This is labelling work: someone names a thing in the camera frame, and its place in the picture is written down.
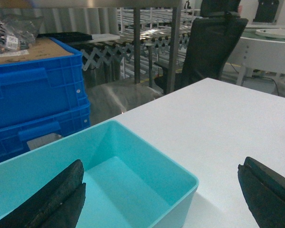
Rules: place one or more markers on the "blue crate bottom right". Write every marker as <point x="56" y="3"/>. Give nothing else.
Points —
<point x="13" y="139"/>

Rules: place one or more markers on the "clear bag of parts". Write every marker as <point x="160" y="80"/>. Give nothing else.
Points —
<point x="18" y="32"/>

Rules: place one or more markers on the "black office chair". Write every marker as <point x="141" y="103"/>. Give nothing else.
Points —
<point x="213" y="37"/>

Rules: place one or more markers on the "white foam board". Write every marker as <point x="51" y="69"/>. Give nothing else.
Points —
<point x="104" y="37"/>

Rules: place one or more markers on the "turquoise plastic box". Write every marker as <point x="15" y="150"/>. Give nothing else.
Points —
<point x="129" y="182"/>

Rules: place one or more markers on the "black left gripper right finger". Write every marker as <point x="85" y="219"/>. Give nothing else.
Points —
<point x="264" y="193"/>

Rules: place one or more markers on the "white round conveyor table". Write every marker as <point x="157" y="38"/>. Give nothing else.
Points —
<point x="260" y="47"/>

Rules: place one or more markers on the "blue crate top right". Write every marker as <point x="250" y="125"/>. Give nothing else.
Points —
<point x="35" y="89"/>

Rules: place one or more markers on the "blue crate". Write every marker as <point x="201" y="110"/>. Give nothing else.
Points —
<point x="13" y="139"/>
<point x="35" y="89"/>

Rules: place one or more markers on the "brown cardboard sheet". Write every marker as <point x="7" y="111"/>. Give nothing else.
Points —
<point x="42" y="49"/>

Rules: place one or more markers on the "expandable roller conveyor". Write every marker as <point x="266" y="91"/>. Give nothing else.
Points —
<point x="99" y="52"/>

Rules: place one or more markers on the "black tray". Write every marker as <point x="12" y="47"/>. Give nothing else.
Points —
<point x="67" y="37"/>

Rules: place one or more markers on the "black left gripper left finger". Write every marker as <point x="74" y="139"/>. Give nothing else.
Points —
<point x="58" y="204"/>

